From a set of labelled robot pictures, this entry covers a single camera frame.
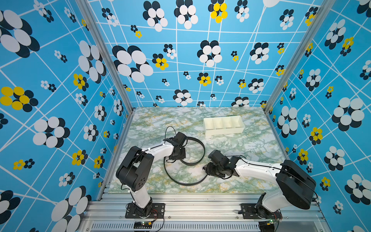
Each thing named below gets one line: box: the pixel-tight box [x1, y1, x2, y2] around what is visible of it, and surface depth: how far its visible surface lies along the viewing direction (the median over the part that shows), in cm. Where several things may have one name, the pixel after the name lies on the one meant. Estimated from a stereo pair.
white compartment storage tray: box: [202, 115, 245, 136], surface depth 111 cm
